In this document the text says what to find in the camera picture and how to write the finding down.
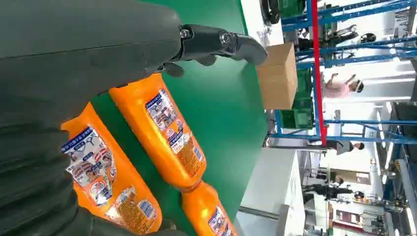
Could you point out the green table mat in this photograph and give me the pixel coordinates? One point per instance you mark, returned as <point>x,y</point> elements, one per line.
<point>221,114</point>

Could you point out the orange detergent bottle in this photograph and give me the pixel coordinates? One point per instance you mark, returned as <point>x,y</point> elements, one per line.
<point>130,182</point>
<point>198,208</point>
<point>146,140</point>

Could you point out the white side table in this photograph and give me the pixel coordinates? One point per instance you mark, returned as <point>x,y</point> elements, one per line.
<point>270,182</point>

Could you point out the red metal post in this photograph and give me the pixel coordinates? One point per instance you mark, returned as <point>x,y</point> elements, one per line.
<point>317,65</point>

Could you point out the green plastic crate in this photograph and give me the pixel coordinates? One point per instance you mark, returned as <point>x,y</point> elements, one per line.
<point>296,119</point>
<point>304,88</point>
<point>291,7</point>

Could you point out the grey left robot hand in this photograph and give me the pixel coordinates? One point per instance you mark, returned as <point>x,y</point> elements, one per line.
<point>81,49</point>

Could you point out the brown cardboard box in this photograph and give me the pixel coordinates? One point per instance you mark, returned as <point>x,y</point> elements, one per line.
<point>277,78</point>

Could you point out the blue metal rack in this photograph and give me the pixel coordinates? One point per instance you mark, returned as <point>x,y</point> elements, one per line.
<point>374,122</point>

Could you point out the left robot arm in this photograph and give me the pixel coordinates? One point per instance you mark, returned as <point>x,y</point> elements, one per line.
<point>29,182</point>

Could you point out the person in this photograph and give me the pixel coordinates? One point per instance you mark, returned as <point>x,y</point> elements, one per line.
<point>329,190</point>
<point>343,147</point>
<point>338,88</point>

